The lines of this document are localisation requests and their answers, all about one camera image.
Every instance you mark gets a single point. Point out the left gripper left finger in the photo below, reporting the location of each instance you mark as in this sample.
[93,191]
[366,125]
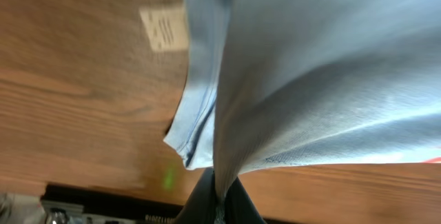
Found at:
[201,205]

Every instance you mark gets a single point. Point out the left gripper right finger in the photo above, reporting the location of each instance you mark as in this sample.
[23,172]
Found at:
[239,208]

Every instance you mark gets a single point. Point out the light blue t-shirt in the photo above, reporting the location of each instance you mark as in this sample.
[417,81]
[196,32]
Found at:
[283,83]

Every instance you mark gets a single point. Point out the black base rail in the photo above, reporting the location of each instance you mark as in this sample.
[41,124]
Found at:
[63,204]

